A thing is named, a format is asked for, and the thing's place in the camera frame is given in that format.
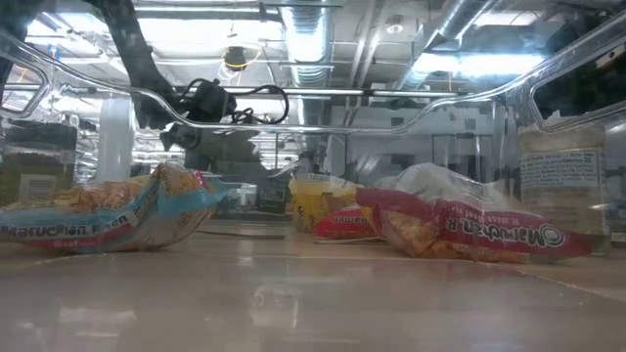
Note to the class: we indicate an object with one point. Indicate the small black box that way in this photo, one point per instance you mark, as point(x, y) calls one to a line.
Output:
point(272, 195)

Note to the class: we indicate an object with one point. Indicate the blue ramen noodle packet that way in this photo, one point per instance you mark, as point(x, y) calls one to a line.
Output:
point(98, 230)

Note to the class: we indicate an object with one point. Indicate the black-lid spice jar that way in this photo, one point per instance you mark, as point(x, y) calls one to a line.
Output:
point(36, 166)

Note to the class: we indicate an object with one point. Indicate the yellow ramen noodle packet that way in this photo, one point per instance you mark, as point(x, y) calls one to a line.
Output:
point(313, 205)

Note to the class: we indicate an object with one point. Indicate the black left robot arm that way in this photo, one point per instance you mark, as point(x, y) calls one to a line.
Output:
point(129, 54)

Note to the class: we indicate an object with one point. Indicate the white pillar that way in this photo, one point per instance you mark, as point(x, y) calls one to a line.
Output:
point(115, 146)

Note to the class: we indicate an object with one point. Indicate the red ramen noodle packet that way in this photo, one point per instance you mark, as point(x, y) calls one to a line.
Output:
point(489, 234)
point(344, 226)

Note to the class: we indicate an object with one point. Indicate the clear plastic bin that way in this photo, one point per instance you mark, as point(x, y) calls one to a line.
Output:
point(313, 313)

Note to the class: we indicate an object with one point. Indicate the tan spice jar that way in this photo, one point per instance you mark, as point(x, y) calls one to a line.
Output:
point(562, 195)

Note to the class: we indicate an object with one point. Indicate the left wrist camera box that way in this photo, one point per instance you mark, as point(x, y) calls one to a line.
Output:
point(210, 102)

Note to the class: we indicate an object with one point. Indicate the silver ventilation duct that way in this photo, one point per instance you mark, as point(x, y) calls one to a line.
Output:
point(307, 44)
point(440, 34)

